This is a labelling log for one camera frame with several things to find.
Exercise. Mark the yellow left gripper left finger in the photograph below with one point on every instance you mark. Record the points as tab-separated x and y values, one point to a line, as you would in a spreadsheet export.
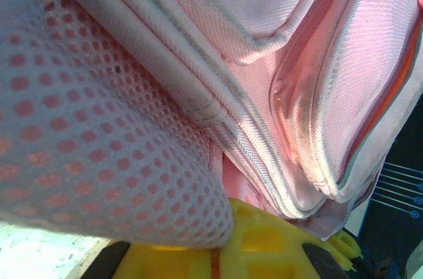
158	262

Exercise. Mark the pink student backpack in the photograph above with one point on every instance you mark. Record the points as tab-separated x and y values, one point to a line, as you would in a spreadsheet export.
198	77

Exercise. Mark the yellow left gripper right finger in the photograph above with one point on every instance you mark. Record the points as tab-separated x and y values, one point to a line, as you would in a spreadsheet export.
264	249

